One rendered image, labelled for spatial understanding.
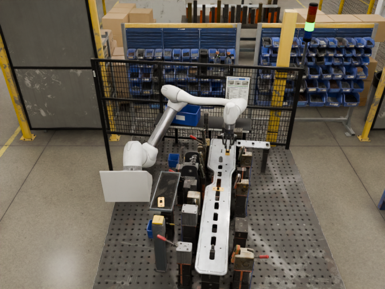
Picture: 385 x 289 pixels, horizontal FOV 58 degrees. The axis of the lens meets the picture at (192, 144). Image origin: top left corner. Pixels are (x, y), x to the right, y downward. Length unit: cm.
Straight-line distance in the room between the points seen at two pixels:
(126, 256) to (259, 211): 108
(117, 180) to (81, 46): 215
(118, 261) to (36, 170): 245
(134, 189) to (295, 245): 128
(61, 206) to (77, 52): 182
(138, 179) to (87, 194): 148
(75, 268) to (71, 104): 226
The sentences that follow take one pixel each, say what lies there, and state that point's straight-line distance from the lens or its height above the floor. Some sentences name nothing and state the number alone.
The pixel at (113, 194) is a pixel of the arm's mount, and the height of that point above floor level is 79.
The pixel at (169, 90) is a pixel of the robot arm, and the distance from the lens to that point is 292.
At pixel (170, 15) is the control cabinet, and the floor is 48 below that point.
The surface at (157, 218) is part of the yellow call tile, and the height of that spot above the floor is 116.
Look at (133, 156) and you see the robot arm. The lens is 288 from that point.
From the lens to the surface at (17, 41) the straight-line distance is 478.
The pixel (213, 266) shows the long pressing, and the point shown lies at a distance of 211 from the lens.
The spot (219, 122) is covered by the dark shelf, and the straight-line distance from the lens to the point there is 326.
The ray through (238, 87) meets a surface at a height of 134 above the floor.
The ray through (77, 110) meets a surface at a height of 44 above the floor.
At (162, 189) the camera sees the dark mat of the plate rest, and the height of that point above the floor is 116.
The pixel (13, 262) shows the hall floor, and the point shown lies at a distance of 375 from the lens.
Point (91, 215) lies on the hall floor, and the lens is 391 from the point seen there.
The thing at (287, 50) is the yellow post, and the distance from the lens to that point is 317.
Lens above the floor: 270
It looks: 34 degrees down
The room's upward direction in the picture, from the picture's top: straight up
